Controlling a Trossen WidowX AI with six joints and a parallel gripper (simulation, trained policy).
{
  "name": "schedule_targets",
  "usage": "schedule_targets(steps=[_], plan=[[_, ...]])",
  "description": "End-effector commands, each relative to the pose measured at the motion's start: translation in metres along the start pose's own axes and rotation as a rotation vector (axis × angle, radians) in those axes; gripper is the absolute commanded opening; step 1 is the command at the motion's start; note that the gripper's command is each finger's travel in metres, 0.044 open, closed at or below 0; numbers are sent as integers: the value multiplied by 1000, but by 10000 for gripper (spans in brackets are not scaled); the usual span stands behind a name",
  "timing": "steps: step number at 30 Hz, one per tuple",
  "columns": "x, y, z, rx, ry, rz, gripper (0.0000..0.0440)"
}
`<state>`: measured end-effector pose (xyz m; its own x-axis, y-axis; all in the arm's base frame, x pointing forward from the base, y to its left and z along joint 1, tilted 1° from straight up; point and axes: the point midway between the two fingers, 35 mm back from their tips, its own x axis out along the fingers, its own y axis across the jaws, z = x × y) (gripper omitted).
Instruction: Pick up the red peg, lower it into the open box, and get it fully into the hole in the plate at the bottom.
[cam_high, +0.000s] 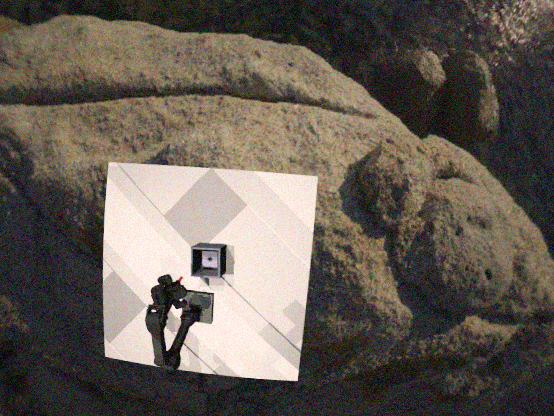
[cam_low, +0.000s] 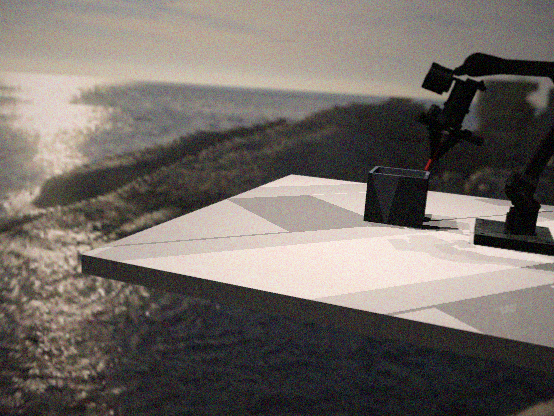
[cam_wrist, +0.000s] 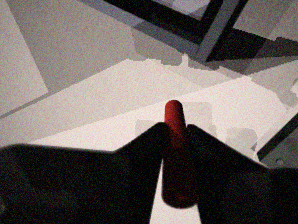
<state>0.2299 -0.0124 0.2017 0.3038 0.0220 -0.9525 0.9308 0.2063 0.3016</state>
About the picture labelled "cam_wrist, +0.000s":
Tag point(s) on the red peg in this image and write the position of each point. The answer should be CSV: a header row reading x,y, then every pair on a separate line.
x,y
179,186

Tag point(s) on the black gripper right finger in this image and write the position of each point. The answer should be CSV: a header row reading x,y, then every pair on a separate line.
x,y
235,189

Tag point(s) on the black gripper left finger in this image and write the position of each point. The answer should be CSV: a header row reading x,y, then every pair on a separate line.
x,y
121,182

